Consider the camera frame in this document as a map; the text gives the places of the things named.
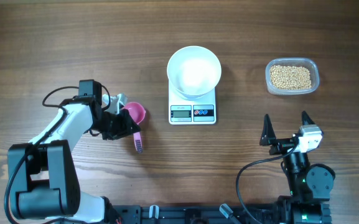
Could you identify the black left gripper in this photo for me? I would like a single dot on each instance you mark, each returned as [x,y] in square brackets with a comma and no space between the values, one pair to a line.
[125,129]

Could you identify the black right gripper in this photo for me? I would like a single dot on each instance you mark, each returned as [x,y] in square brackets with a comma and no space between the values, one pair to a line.
[280,145]

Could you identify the pink plastic scoop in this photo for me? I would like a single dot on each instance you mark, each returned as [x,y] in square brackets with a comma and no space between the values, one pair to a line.
[138,113]

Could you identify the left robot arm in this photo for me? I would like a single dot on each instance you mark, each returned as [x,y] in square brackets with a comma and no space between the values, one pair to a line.
[43,183]

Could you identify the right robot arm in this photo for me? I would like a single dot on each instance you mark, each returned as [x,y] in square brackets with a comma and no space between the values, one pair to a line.
[310,184]

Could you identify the white digital kitchen scale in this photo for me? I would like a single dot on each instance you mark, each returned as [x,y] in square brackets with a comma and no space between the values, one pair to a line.
[191,111]

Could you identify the white bowl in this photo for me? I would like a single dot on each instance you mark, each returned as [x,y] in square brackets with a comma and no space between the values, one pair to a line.
[193,71]

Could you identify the yellow soybeans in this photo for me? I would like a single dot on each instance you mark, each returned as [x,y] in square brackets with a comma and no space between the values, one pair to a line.
[290,77]

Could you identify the clear plastic container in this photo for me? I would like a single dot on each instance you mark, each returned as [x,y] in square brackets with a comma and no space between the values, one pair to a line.
[297,62]

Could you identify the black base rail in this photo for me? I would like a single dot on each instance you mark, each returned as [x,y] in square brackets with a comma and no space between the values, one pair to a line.
[135,214]

